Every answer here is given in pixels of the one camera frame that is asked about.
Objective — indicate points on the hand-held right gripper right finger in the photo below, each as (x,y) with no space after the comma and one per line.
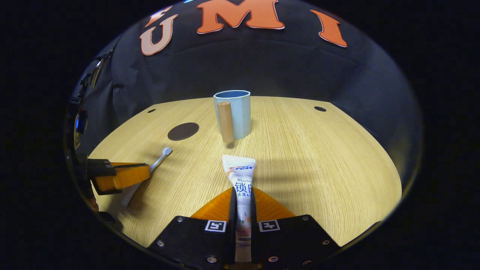
(292,240)

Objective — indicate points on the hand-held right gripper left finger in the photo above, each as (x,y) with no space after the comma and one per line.
(195,240)

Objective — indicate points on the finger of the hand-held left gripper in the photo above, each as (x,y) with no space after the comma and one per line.
(120,178)

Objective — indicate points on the white toothbrush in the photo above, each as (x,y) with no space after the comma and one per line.
(161,157)

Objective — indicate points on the dark brown round coaster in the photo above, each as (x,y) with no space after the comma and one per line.
(183,131)

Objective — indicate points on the white toothpaste tube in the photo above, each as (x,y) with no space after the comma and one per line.
(242,176)

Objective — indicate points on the wooden desktop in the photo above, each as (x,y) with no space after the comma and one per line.
(318,168)

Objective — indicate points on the black backdrop cloth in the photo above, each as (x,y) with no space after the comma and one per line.
(262,63)

